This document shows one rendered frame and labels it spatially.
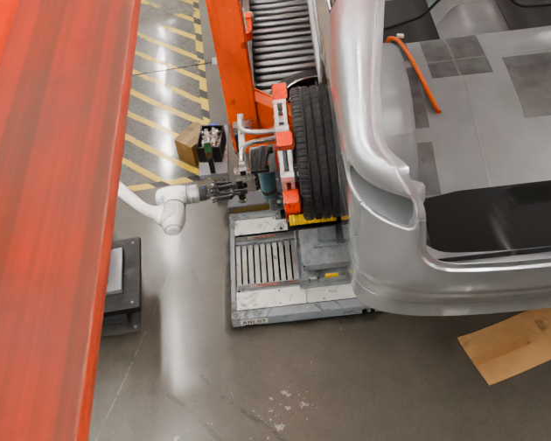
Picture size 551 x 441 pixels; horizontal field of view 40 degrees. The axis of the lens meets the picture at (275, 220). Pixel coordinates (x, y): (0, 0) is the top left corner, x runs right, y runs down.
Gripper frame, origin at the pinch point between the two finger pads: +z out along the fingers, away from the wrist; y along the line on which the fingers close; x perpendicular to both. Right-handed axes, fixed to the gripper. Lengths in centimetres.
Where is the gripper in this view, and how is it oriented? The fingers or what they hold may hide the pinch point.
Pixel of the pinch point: (240, 188)
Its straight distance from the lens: 367.1
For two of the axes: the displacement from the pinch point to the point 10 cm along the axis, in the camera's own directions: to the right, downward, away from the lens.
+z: 9.9, -1.1, -0.3
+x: -1.0, -6.8, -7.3
